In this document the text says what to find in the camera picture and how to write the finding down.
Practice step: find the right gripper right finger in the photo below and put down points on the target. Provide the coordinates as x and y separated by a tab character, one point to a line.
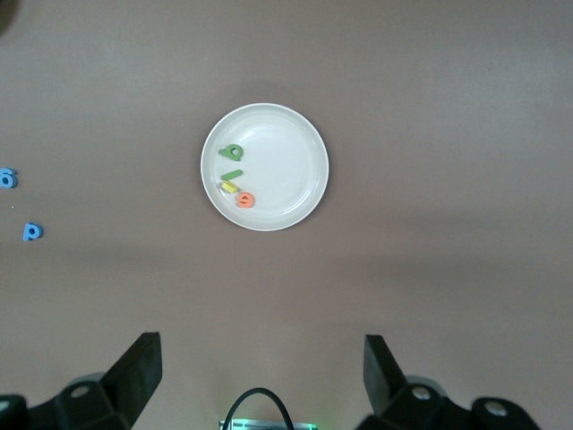
403	407

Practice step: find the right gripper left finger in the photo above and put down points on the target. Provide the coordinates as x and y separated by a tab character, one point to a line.
112	403

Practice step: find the orange foam letter e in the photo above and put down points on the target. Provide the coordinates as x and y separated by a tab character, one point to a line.
245	200

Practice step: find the yellow foam letter u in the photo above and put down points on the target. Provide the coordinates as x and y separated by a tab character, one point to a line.
229	186

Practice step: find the green foam letter l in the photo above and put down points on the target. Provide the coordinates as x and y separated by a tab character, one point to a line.
232	175

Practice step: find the green foam letter p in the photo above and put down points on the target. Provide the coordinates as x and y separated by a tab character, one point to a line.
233	153

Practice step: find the blue foam letter p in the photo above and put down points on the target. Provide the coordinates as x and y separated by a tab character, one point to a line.
32	231

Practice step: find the blue foam letter g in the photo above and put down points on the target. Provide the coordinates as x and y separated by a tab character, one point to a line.
7	178

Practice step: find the beige brown plate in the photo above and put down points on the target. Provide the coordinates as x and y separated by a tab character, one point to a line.
282	165

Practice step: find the brown paper table cover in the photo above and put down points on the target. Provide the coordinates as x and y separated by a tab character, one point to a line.
425	134

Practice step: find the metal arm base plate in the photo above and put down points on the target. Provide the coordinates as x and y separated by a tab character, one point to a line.
268	425

